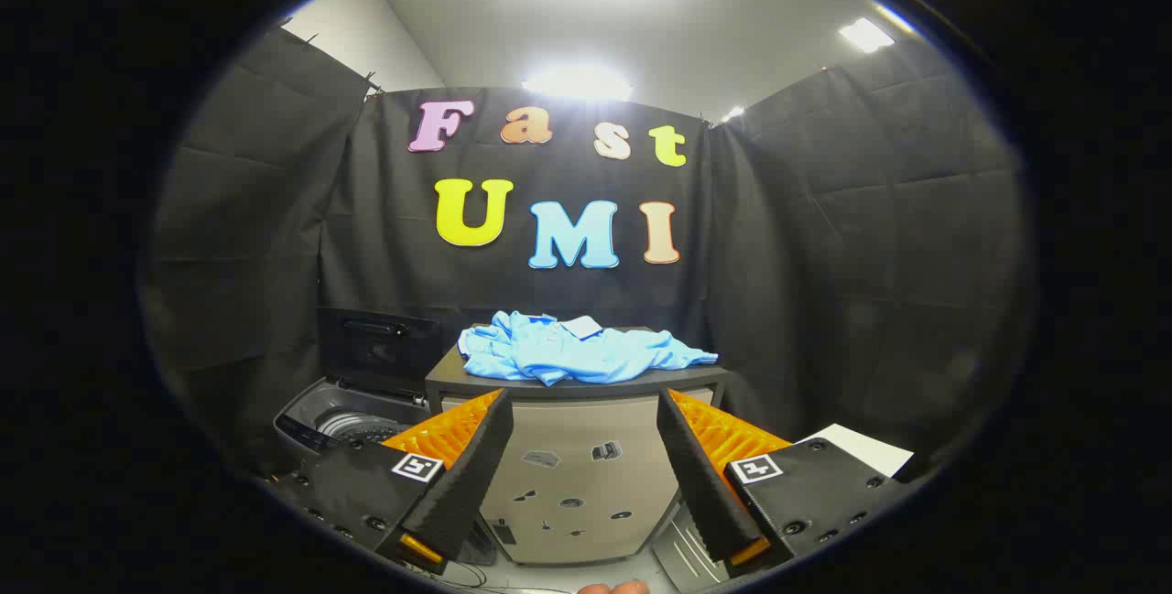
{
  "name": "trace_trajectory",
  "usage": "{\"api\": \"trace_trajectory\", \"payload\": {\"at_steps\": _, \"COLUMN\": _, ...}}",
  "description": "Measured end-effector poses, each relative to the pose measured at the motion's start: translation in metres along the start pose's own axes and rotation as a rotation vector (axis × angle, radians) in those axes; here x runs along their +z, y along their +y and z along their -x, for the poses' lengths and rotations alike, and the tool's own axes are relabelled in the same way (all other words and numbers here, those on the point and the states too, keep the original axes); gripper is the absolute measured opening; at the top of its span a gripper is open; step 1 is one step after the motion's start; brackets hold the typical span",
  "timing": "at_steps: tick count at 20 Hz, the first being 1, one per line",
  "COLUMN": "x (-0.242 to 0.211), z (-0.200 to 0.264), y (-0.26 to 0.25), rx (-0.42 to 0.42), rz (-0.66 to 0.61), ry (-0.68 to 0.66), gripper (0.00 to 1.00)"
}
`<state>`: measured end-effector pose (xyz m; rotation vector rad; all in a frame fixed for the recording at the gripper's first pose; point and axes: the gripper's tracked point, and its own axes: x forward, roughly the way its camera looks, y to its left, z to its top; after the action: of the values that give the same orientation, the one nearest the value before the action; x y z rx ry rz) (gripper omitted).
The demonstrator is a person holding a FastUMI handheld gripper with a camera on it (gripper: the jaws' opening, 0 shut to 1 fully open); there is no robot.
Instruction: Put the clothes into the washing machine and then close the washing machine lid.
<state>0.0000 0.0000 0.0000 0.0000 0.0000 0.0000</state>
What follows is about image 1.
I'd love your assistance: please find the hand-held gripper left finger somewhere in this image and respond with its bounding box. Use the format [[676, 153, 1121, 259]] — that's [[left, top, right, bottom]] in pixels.
[[275, 388, 515, 577]]

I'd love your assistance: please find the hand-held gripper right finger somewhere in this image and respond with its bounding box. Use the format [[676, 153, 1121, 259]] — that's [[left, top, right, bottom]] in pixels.
[[656, 388, 917, 577]]

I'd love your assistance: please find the grey top-load washing machine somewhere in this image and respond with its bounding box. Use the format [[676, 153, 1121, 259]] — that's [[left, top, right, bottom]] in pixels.
[[273, 376, 436, 485]]

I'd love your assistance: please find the light blue polo shirt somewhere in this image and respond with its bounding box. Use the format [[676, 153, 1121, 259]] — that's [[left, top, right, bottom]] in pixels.
[[458, 310, 720, 387]]

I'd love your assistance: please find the grey metal panel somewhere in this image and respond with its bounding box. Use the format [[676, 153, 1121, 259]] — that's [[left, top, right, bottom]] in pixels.
[[652, 502, 729, 591]]

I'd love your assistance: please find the grey cabinet with dark top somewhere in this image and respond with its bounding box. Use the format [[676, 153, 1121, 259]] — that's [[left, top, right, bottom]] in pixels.
[[424, 329, 733, 566]]

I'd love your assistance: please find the white paper sheet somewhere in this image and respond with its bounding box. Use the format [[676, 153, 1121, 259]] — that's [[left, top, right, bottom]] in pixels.
[[797, 424, 915, 478]]

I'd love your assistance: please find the black backdrop cloth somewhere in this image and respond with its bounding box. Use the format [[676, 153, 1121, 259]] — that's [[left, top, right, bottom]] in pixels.
[[142, 22, 1031, 485]]

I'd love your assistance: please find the round ceiling light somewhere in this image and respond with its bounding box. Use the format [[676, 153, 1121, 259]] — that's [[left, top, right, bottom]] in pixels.
[[522, 63, 635, 103]]

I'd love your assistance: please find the small square ceiling light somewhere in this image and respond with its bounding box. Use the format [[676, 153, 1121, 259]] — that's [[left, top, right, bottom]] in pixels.
[[838, 17, 896, 54]]

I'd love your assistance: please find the thin dark cable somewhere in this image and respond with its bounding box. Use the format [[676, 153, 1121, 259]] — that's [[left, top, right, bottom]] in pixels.
[[438, 562, 573, 594]]

